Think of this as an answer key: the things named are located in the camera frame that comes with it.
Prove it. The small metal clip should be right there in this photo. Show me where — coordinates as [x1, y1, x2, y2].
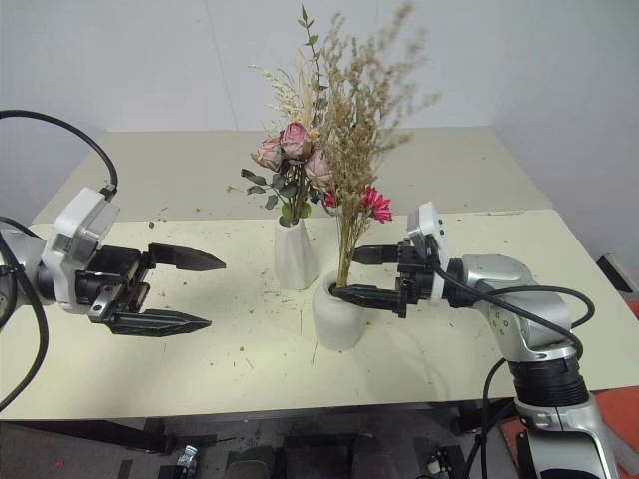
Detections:
[176, 443, 202, 471]

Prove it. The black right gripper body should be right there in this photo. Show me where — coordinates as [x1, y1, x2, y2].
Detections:
[393, 239, 436, 319]

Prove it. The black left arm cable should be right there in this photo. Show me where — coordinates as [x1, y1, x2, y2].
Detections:
[0, 109, 120, 411]

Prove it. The tall tapered white vase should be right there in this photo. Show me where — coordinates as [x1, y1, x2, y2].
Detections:
[273, 218, 321, 291]

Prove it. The beige dried grass bouquet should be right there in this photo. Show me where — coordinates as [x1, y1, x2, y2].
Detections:
[313, 0, 443, 291]

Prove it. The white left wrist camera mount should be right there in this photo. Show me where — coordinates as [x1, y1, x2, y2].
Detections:
[41, 187, 122, 315]

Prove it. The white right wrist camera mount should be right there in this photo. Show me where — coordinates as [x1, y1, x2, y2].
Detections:
[405, 201, 453, 306]

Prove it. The round white vase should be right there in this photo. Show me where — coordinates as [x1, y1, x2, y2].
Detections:
[312, 268, 368, 351]

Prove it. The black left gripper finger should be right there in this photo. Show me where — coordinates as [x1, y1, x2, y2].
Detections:
[148, 241, 228, 273]
[106, 308, 214, 339]

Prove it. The dried pink rose bouquet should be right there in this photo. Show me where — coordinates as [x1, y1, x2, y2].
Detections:
[241, 3, 333, 227]

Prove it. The black table frame bar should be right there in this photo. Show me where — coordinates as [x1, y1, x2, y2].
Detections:
[0, 417, 169, 456]

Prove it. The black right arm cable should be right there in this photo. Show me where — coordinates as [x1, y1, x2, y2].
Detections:
[429, 262, 598, 479]

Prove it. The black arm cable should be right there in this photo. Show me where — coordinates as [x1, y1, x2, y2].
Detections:
[0, 109, 120, 411]
[429, 262, 598, 479]

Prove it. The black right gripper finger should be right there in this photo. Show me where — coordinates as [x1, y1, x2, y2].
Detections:
[354, 243, 403, 266]
[334, 284, 400, 312]

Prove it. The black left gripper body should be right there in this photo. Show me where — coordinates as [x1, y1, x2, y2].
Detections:
[74, 246, 154, 324]

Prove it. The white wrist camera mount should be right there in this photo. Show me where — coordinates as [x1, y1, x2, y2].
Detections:
[405, 201, 453, 306]
[41, 187, 122, 315]

